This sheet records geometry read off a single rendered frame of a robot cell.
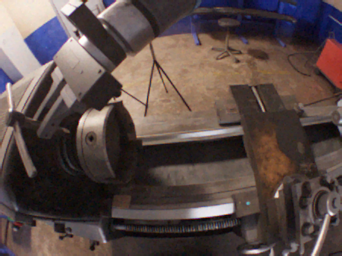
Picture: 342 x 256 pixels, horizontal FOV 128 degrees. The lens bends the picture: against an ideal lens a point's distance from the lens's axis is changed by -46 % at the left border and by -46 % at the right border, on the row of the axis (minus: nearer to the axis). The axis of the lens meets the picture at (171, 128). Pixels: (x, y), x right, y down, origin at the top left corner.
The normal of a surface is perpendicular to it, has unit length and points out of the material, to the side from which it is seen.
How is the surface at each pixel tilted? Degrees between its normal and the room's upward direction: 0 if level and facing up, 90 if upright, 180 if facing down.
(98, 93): 105
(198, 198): 0
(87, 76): 21
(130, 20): 62
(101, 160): 43
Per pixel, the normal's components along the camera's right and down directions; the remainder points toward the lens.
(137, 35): 0.65, 0.62
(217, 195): -0.14, -0.50
